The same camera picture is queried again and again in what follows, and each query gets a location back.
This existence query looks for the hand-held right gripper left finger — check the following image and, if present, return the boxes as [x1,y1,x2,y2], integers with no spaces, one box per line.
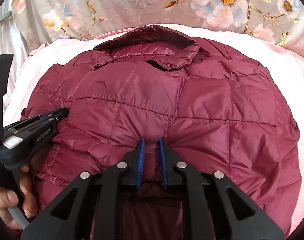
[21,139,146,240]

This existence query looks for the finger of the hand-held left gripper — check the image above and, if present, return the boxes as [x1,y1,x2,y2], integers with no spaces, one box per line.
[6,107,69,137]
[21,114,50,124]

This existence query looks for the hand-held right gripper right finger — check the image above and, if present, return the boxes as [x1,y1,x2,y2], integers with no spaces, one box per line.
[158,137,285,240]

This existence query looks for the maroon quilted puffer jacket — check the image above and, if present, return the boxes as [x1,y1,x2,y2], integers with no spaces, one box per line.
[21,24,302,240]

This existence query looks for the person's left hand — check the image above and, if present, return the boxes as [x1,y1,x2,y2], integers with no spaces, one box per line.
[0,165,39,231]

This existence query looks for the white bed sheet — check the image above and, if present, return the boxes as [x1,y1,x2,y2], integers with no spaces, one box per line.
[0,0,32,105]

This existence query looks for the grey metal bar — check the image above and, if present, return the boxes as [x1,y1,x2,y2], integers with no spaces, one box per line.
[0,12,13,28]

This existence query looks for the grey floral quilt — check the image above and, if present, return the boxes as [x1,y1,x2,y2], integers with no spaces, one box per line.
[11,0,304,64]

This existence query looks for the pink printed blanket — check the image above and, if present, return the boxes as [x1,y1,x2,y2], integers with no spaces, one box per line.
[3,23,304,235]

